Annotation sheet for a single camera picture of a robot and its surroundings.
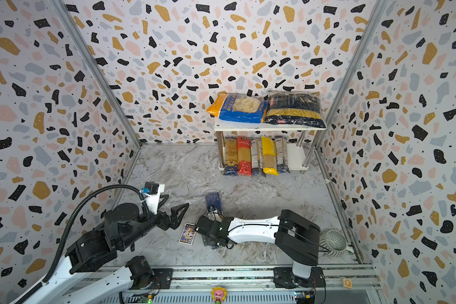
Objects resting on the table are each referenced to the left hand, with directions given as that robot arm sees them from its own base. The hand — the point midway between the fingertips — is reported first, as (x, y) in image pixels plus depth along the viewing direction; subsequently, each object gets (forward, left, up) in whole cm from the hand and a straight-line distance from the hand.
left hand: (178, 199), depth 63 cm
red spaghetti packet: (+38, -24, -22) cm, 49 cm away
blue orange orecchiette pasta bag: (+42, -21, +6) cm, 48 cm away
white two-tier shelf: (+43, -57, -26) cm, 75 cm away
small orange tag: (-22, -62, -29) cm, 72 cm away
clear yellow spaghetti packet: (+42, -38, -21) cm, 60 cm away
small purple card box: (-2, +2, -29) cm, 29 cm away
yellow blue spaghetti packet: (+37, -17, -21) cm, 46 cm away
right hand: (-2, -7, -26) cm, 27 cm away
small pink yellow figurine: (-24, -13, -25) cm, 37 cm away
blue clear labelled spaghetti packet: (+46, -46, -21) cm, 68 cm away
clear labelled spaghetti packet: (+36, -30, -22) cm, 51 cm away
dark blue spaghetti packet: (+11, -8, -28) cm, 31 cm away
